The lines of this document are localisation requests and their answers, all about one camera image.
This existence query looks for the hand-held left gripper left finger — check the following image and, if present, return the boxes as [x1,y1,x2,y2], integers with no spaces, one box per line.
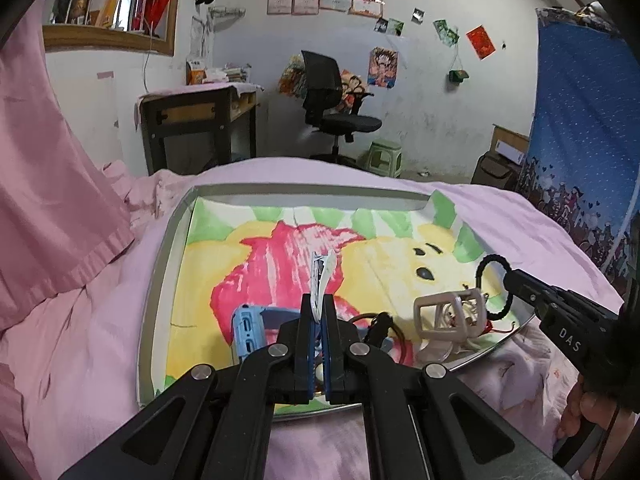
[60,294,321,480]

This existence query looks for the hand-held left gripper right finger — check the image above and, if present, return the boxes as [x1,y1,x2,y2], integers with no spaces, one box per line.
[322,294,556,480]

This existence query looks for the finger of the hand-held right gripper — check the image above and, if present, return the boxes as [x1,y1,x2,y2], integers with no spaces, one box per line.
[501,269,551,317]

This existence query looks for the red cord bracelet silver charm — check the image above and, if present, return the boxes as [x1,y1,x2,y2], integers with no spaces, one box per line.
[447,310,518,336]

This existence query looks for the black braided hair tie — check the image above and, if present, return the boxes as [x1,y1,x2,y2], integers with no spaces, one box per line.
[474,254,516,322]

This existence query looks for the white hair clip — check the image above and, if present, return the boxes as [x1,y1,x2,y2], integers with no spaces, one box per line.
[307,249,337,321]

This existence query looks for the painted drawing board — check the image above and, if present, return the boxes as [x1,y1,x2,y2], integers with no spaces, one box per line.
[136,182,526,418]

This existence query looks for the person's right hand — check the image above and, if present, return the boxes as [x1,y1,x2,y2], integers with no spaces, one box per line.
[559,385,640,480]

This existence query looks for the dark bag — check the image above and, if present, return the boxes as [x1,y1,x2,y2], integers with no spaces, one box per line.
[471,154,521,191]

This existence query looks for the cartoon bear paper liner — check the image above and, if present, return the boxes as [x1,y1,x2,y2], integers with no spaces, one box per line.
[162,192,506,396]

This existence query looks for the cardboard box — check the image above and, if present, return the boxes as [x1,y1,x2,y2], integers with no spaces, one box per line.
[492,124,531,163]

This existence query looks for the blue printed curtain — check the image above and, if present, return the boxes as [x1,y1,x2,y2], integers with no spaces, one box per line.
[517,7,640,301]

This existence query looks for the green plastic stool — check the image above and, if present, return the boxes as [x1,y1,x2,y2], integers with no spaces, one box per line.
[369,140,403,177]

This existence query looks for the black office chair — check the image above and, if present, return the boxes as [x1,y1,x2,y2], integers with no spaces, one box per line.
[300,50,383,161]

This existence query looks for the cartoon poster behind chair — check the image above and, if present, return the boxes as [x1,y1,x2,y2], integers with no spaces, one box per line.
[340,70,373,113]

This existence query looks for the dark wooden desk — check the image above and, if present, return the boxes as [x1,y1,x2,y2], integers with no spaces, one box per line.
[136,84,263,176]

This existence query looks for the pink curtain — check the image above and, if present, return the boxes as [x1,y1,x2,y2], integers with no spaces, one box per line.
[0,10,136,331]

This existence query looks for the wooden framed window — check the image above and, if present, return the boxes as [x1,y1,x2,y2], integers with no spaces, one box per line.
[42,0,186,57]

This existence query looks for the orange carton on sill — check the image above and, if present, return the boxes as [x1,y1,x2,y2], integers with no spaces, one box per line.
[90,0,123,28]

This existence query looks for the white plastic frame holder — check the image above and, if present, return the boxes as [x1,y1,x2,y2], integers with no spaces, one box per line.
[412,287,490,361]

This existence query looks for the red paper on wall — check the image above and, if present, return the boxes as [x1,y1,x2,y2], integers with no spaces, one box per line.
[466,25,496,60]

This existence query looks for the anime wall poster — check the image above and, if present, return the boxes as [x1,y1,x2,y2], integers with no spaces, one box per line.
[367,47,401,88]

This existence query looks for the green wall photos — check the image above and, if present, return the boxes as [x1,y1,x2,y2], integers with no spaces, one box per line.
[432,19,460,47]

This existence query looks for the colourful floral wall poster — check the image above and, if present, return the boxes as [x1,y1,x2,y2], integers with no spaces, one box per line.
[277,54,306,97]

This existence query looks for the pair of wall photos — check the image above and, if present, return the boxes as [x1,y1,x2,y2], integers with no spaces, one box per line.
[374,17,405,37]

